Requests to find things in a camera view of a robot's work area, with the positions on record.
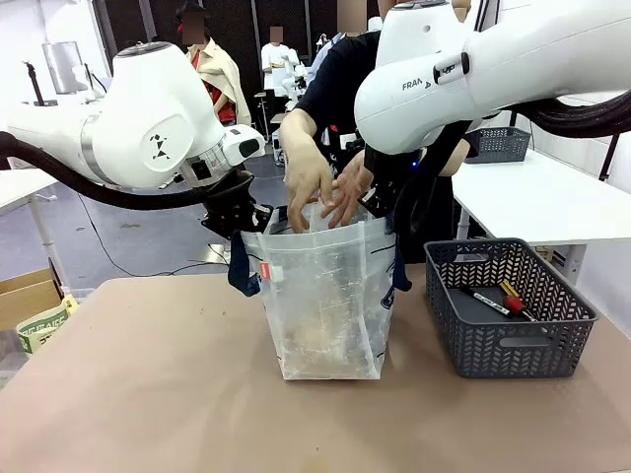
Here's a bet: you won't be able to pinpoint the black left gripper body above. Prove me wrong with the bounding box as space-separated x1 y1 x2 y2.
199 169 260 241

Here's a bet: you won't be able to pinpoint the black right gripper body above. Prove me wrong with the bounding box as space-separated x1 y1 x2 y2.
363 146 413 198

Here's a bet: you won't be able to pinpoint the translucent shopping bag navy handles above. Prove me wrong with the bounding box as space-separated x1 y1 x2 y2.
227 199 413 383

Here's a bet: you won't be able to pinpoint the grey plastic basket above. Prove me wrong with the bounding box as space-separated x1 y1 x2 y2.
423 237 601 379
465 126 532 166

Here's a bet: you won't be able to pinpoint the person's right forearm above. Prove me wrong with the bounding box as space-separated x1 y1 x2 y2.
279 110 324 167

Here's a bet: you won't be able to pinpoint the person's left forearm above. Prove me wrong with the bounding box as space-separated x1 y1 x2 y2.
440 140 469 177

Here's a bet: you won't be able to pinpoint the green white paper bag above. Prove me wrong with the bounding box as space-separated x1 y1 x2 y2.
16 294 79 355

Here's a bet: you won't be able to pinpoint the person's left hand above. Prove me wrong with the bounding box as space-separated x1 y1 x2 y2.
322 150 369 231

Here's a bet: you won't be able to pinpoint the person's right hand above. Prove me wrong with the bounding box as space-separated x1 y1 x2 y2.
284 152 336 233

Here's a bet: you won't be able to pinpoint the person in black shirt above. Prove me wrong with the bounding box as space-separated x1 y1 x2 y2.
294 30 457 265

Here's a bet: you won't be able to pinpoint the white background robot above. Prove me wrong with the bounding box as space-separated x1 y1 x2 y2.
280 48 310 107

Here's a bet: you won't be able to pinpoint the person in beige jacket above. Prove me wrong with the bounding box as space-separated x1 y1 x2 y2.
179 0 252 127

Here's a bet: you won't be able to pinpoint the black white marker pen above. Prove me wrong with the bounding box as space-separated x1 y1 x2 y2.
460 287 512 316

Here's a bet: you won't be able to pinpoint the background person white top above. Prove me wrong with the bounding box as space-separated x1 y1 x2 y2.
259 27 297 93

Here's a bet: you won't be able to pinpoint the white table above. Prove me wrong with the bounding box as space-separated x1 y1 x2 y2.
451 147 631 277
0 167 63 292

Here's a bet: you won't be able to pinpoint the brown cardboard box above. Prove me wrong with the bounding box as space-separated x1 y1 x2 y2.
0 268 65 331

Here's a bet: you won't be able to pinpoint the grey standing panel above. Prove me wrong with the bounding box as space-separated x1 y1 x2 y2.
41 40 93 95

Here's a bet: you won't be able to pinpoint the black floor cable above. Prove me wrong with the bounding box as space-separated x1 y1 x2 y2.
76 191 233 278

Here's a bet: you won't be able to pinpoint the red handled screwdriver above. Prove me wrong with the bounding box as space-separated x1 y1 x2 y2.
502 295 538 322

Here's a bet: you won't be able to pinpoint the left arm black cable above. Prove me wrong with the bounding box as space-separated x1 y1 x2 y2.
0 130 255 213

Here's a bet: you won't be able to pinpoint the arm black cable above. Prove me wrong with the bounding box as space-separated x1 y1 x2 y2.
393 88 631 238
0 130 255 213

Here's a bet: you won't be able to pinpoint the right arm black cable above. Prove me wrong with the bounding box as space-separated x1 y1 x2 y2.
393 88 631 238

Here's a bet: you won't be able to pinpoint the black camera tripod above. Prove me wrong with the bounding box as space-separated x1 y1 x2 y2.
598 132 622 182
23 61 58 107

